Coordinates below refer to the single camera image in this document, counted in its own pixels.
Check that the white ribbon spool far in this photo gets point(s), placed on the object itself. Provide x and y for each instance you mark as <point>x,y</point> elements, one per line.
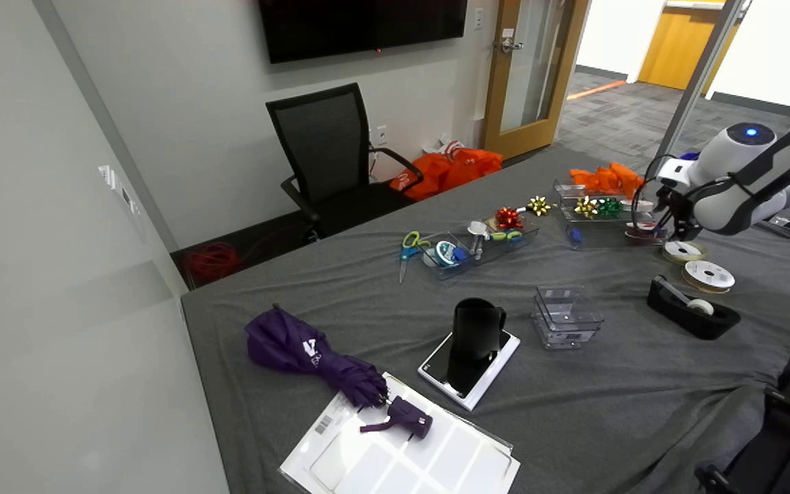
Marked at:
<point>682,251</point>

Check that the black mug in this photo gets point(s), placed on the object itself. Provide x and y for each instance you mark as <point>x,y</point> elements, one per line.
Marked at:
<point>476,331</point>

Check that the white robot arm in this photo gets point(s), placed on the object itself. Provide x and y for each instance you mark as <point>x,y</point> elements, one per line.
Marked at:
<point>738,178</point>

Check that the white ribbon spool near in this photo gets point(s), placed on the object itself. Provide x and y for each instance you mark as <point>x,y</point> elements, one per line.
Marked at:
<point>709,276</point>

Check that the black tape dispenser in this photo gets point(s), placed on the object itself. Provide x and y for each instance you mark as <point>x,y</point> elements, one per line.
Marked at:
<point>697,316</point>

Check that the wall mounted black television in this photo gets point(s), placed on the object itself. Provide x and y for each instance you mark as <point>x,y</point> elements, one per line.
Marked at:
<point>317,29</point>

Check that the grey table cloth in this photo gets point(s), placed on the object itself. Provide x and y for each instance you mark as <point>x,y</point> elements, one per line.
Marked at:
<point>628,413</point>

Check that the green handled scissors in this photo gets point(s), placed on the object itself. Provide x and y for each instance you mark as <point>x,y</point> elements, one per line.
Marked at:
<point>409,247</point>

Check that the green gift bow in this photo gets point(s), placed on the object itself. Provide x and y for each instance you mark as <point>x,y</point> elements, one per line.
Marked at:
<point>609,209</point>

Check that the black mesh office chair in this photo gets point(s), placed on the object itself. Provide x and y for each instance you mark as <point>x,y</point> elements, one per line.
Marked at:
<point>328,147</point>

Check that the clear tray with bows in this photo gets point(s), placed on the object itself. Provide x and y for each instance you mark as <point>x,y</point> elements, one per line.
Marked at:
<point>585,206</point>

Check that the orange bag on floor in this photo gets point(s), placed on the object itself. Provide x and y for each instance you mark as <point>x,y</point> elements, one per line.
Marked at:
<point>446,172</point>

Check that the red gift bow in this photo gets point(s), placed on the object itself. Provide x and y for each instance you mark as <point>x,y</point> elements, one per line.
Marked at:
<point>509,218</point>

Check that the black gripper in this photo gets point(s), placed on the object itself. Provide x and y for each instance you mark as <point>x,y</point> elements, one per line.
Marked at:
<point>667,188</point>

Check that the white framed tablet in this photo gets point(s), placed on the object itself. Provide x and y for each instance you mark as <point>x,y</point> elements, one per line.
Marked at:
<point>434,369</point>

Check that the white label sheet stack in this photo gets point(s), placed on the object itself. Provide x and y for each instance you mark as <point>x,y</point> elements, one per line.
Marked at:
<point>409,446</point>

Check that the purple folded umbrella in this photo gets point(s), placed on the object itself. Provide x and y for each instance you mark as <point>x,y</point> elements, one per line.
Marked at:
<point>290,345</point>

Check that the stacked clear containers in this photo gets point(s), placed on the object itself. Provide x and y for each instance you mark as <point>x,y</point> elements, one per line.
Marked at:
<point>565,316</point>

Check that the clear tray with craft items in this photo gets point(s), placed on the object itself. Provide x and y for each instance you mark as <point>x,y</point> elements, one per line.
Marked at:
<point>473,244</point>

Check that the red ribbon disc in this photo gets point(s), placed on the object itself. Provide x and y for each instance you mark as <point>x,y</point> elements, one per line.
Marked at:
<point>642,233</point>

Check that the wooden door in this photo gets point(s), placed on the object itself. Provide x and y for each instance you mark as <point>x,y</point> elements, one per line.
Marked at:
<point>534,59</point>

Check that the gold gift bow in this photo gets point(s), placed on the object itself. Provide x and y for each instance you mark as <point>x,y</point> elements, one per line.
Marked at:
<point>539,203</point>

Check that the white ribbon spool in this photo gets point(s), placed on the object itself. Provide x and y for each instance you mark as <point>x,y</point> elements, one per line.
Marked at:
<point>709,276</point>
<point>682,251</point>

